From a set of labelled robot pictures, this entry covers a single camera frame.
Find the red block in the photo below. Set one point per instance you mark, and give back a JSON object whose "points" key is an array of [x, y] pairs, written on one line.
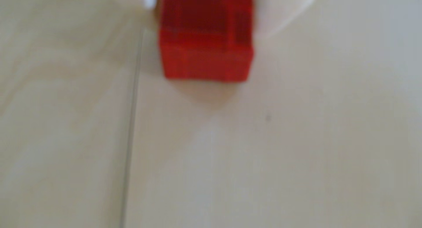
{"points": [[206, 40]]}

